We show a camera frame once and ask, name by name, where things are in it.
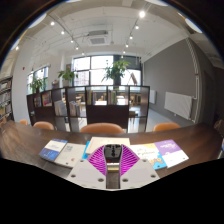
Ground colourful illustrated book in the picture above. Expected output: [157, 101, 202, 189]
[129, 142, 168, 171]

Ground large white wall radiator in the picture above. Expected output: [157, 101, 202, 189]
[163, 91, 194, 120]

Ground tall wall bookshelf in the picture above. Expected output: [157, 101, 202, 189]
[0, 75, 14, 126]

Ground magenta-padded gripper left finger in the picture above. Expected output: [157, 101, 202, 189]
[65, 144, 108, 190]

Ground potted green plant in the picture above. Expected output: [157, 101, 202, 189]
[57, 67, 79, 88]
[102, 59, 131, 86]
[29, 76, 46, 94]

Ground ceiling air conditioner unit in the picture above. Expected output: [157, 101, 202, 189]
[87, 30, 110, 47]

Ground orange chairs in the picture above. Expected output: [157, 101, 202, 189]
[18, 118, 182, 135]

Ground round white ceiling lamps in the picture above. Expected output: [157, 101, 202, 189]
[184, 16, 204, 35]

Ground thin white book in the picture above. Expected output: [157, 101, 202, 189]
[54, 142, 87, 169]

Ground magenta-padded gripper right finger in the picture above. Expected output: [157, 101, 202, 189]
[119, 144, 162, 190]

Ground small black charger block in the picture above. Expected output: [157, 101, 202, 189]
[103, 143, 124, 173]

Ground ceiling spot lights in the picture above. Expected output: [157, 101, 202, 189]
[14, 9, 148, 56]

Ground dark open shelf unit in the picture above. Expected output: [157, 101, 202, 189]
[26, 84, 151, 134]

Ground thick white book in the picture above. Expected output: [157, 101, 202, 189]
[84, 136, 131, 156]

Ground blue and white book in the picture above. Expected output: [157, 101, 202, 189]
[81, 140, 92, 160]

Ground blue cover book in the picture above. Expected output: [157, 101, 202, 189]
[38, 138, 69, 163]

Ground purple and white book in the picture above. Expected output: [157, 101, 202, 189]
[153, 139, 190, 169]

